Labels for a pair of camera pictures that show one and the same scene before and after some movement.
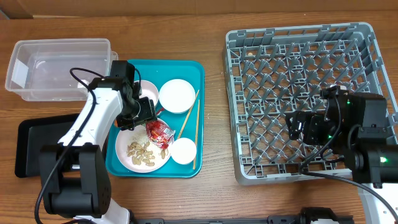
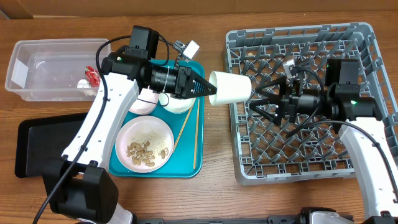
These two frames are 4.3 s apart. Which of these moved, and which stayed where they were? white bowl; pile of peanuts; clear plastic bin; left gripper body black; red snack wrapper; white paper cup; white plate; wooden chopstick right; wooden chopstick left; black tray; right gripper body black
Moved: right gripper body black; white paper cup; left gripper body black; red snack wrapper
Stayed: wooden chopstick left; pile of peanuts; white bowl; clear plastic bin; white plate; wooden chopstick right; black tray
